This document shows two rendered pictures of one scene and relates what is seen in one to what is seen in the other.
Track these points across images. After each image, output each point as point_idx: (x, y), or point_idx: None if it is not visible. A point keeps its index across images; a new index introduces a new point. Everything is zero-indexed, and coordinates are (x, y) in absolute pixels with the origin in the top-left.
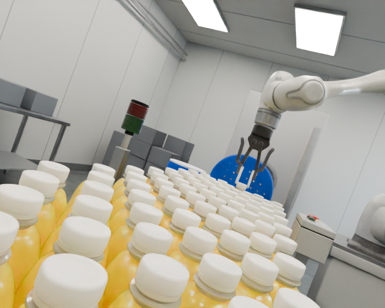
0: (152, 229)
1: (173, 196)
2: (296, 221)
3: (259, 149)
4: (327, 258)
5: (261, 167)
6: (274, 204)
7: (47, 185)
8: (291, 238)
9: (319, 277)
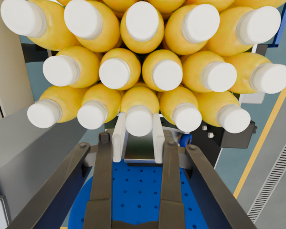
0: None
1: None
2: None
3: (102, 224)
4: (4, 194)
5: (81, 153)
6: (46, 103)
7: None
8: (16, 51)
9: (25, 175)
